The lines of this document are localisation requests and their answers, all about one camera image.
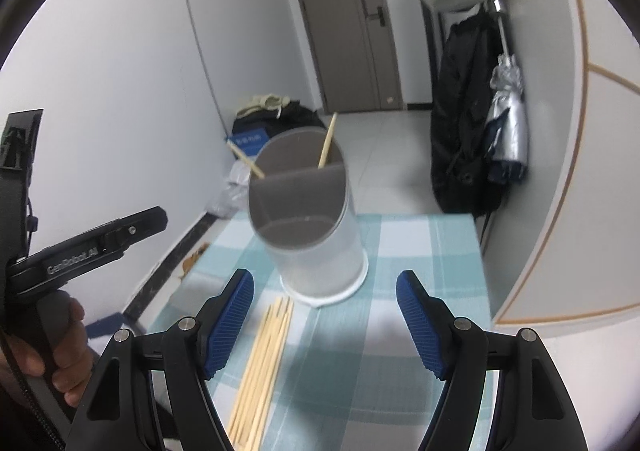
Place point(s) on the person's left hand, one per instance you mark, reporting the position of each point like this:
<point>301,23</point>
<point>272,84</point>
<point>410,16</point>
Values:
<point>77,346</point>

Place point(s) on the blue cloth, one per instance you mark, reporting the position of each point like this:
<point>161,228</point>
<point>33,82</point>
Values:
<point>105,326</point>

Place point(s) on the beige gloves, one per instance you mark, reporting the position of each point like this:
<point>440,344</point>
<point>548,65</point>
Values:
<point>262,103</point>

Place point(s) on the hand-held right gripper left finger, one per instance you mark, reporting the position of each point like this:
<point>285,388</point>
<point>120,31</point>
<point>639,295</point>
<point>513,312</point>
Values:
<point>230,323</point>

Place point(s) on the blue cardboard box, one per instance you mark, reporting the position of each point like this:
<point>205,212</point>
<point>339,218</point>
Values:
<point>247,143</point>

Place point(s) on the silver folded umbrella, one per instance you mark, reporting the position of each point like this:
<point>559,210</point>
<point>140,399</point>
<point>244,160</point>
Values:
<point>507,126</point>

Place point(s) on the black hanging jacket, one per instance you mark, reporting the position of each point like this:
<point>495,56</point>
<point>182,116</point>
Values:
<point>462,121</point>

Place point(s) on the frosted plastic utensil holder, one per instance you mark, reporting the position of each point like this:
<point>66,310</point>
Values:
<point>320,256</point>

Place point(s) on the grey brown door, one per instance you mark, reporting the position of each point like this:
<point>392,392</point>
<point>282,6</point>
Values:
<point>340,31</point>

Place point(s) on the teal checked tablecloth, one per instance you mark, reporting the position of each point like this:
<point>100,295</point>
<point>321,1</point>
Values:
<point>400,241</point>

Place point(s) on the person's black zip jacket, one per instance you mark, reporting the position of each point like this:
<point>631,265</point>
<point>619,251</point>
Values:
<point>15,423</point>

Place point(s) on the light bamboo chopstick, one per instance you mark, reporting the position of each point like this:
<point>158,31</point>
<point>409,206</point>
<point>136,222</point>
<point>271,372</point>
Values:
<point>245,159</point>
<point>327,141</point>

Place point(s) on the black bag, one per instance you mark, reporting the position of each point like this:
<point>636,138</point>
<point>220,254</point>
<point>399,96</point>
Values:
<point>300,118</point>

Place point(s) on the pile of wooden chopsticks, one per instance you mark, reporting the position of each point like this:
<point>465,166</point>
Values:
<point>265,361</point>

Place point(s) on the orange small object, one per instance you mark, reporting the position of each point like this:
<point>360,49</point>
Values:
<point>195,258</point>

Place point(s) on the clear plastic bag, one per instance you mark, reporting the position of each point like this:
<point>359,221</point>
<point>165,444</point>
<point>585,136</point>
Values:
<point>232,191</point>

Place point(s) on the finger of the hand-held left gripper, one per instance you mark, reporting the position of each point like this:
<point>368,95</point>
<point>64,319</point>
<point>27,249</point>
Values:
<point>145,223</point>

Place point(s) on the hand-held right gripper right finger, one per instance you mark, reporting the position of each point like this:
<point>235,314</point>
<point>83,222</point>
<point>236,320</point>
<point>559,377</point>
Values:
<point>420,326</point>

